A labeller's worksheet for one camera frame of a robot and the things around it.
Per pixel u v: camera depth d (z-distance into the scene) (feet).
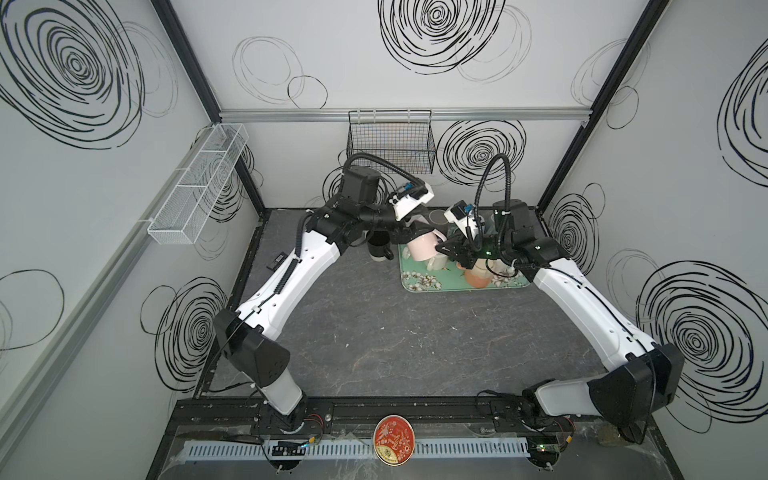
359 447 2.32
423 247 2.40
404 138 3.16
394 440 2.22
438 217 2.18
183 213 2.41
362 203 1.80
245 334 1.37
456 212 2.08
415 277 3.27
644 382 1.27
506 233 1.89
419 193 1.83
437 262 3.17
